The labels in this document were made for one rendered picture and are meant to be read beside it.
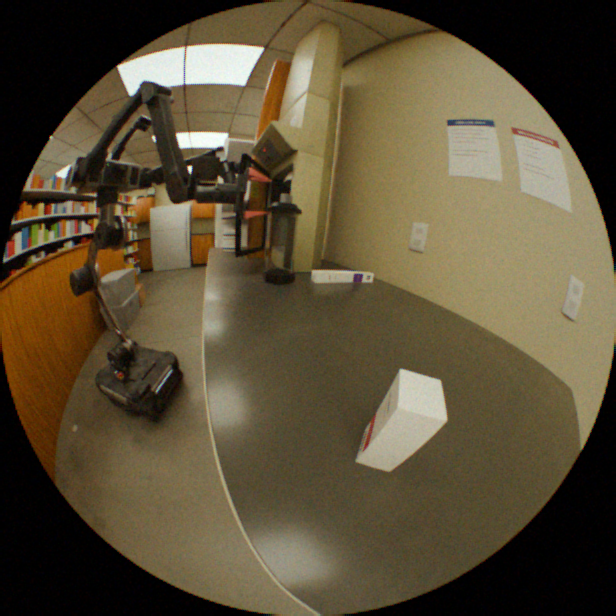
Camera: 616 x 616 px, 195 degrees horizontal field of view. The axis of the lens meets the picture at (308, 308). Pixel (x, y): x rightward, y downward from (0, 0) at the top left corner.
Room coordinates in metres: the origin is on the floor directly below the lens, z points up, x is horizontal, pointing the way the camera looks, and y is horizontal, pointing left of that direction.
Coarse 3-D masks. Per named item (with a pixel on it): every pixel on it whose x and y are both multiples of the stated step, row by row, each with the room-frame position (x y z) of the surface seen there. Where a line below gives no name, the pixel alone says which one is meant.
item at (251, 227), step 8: (240, 168) 0.63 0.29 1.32; (256, 168) 0.76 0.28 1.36; (264, 176) 0.86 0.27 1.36; (248, 184) 0.70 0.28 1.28; (256, 184) 0.78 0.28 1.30; (264, 184) 0.87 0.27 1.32; (248, 192) 0.70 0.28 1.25; (256, 192) 0.78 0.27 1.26; (264, 192) 0.88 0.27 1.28; (256, 200) 0.79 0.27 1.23; (264, 200) 0.89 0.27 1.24; (256, 208) 0.80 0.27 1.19; (264, 208) 0.90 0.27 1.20; (256, 216) 0.81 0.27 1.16; (248, 224) 0.73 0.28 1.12; (256, 224) 0.81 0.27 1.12; (248, 232) 0.73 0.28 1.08; (256, 232) 0.82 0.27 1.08; (248, 240) 0.73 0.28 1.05; (256, 240) 0.82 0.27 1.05; (248, 248) 0.73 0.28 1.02
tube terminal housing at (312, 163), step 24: (312, 96) 0.69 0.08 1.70; (288, 120) 0.81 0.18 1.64; (312, 120) 0.70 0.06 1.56; (312, 144) 0.70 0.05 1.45; (288, 168) 0.78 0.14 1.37; (312, 168) 0.71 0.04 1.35; (312, 192) 0.71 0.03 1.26; (312, 216) 0.72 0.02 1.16; (312, 240) 0.73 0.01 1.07; (312, 264) 0.74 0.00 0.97
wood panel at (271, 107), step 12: (276, 60) 0.94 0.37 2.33; (276, 72) 0.96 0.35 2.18; (288, 72) 1.00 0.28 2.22; (276, 84) 0.97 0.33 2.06; (264, 96) 0.96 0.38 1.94; (276, 96) 0.98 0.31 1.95; (264, 108) 0.95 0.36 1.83; (276, 108) 0.98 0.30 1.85; (264, 120) 0.96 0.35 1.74; (276, 120) 0.99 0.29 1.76; (264, 168) 0.98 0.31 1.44; (264, 252) 1.00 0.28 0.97
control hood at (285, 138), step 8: (272, 128) 0.64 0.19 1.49; (280, 128) 0.63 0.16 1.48; (288, 128) 0.65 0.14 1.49; (296, 128) 0.66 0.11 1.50; (264, 136) 0.71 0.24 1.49; (272, 136) 0.68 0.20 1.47; (280, 136) 0.65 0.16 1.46; (288, 136) 0.65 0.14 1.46; (296, 136) 0.67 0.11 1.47; (256, 144) 0.80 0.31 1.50; (272, 144) 0.72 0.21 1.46; (280, 144) 0.69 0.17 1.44; (288, 144) 0.66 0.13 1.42; (296, 144) 0.67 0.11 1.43; (256, 152) 0.85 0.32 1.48; (280, 152) 0.73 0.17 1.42; (288, 152) 0.70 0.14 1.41; (280, 160) 0.79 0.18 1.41; (272, 168) 0.90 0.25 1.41
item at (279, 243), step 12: (276, 216) 0.51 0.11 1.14; (288, 216) 0.51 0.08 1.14; (276, 228) 0.51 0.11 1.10; (288, 228) 0.52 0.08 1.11; (276, 240) 0.51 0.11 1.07; (288, 240) 0.52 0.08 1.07; (276, 252) 0.51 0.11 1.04; (288, 252) 0.52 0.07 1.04; (276, 264) 0.51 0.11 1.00; (288, 264) 0.52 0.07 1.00
